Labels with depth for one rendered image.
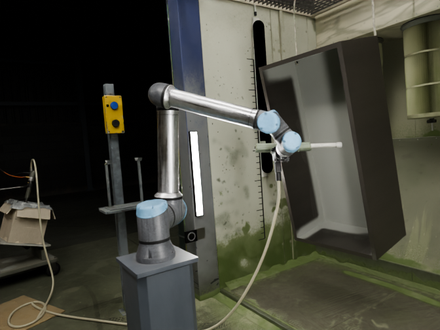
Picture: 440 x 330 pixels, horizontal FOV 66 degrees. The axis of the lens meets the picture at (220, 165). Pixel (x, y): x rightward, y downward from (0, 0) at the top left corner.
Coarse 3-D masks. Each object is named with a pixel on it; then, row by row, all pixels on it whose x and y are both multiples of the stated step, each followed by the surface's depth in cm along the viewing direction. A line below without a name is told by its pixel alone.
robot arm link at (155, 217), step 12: (144, 204) 162; (156, 204) 160; (168, 204) 172; (144, 216) 158; (156, 216) 158; (168, 216) 165; (144, 228) 158; (156, 228) 158; (168, 228) 164; (144, 240) 159; (156, 240) 158
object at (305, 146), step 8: (256, 144) 189; (264, 144) 189; (272, 144) 189; (304, 144) 189; (312, 144) 190; (320, 144) 190; (328, 144) 190; (336, 144) 190; (256, 152) 190; (264, 152) 191; (280, 168) 188; (280, 176) 187
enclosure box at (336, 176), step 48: (336, 48) 209; (288, 96) 233; (336, 96) 219; (384, 96) 193; (384, 144) 193; (288, 192) 234; (336, 192) 242; (384, 192) 194; (336, 240) 223; (384, 240) 194
